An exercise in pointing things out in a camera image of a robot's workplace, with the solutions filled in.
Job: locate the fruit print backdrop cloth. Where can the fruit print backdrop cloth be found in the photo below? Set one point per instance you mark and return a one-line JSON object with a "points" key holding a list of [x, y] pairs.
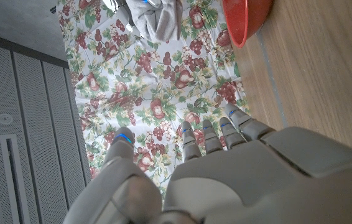
{"points": [[151, 87]]}

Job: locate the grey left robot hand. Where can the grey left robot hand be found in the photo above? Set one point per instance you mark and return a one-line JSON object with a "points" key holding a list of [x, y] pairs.
{"points": [[257, 186]]}

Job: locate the white ceiling vent slot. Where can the white ceiling vent slot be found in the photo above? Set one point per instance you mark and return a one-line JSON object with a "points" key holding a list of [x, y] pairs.
{"points": [[6, 174]]}

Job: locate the round white ceiling fixture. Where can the round white ceiling fixture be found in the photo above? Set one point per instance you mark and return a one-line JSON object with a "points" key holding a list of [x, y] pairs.
{"points": [[5, 119]]}

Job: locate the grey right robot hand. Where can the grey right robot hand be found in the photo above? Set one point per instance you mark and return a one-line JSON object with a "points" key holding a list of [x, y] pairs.
{"points": [[113, 4]]}

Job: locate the red bowl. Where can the red bowl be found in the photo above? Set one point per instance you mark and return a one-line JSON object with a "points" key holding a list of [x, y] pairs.
{"points": [[244, 18]]}

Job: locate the grey shirt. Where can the grey shirt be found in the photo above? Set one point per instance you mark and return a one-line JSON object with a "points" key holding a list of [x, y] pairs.
{"points": [[157, 21]]}

